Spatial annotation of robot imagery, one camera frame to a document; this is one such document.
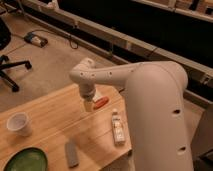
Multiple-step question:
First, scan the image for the white sponge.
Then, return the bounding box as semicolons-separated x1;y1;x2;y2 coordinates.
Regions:
84;96;103;112

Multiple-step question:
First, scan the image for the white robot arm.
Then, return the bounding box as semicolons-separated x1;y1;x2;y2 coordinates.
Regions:
70;58;194;171

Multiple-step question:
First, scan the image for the orange carrot toy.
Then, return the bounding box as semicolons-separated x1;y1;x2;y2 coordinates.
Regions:
93;96;109;110

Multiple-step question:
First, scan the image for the white plastic bottle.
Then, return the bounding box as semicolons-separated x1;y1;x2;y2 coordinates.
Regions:
112;109;125;146

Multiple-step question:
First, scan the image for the grey rectangular block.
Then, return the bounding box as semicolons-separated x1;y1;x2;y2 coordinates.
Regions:
65;141;79;168

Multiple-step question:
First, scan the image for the power strip on floor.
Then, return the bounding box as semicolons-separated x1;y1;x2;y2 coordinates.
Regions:
24;32;48;47

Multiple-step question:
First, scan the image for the green plate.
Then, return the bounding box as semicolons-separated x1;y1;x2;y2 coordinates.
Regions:
3;147;48;171

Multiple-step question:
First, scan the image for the black office chair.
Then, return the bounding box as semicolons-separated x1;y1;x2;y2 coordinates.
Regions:
0;17;32;92

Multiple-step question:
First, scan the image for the dark cabinet at right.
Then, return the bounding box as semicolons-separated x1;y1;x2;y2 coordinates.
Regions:
191;104;213;171

